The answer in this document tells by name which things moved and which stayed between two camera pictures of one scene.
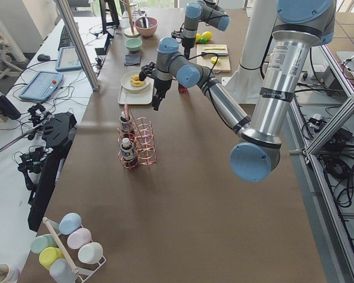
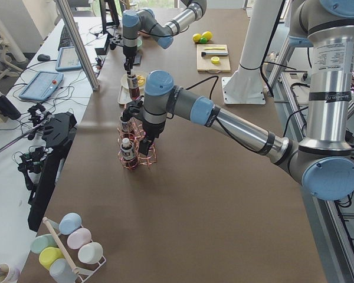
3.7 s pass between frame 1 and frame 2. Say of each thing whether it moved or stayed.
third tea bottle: stayed
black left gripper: moved
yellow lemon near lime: stayed
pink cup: stayed
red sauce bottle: moved
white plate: stayed
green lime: stayed
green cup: stayed
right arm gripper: moved
